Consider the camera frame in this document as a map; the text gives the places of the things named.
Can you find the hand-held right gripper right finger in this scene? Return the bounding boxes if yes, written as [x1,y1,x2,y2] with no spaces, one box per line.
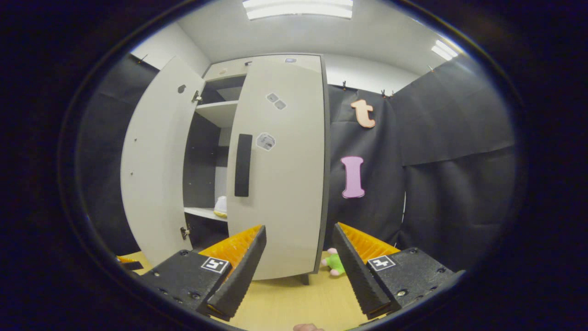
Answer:
[332,222,455,320]

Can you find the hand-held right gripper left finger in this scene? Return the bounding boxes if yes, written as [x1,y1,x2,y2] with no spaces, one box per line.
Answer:
[140,224,267,321]

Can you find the grey cabinet door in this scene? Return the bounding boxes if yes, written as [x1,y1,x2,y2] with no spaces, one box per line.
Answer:
[226,54,328,281]
[120,56,206,267]

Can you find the grey shoe cabinet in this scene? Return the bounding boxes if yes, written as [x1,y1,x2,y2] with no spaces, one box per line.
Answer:
[183,54,331,285]

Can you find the grey cabinet drawer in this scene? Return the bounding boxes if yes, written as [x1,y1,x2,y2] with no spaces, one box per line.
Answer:
[202,54,323,82]

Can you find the pink green plush toy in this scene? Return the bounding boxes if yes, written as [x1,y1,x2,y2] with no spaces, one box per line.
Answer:
[322,248,346,276]

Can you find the black backdrop cloth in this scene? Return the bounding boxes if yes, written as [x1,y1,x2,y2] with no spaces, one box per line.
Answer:
[324,55,517,272]
[78,53,159,256]

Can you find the ceiling light panel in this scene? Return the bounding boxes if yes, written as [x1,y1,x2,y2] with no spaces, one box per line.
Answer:
[243,0,353,20]
[431,40,459,61]

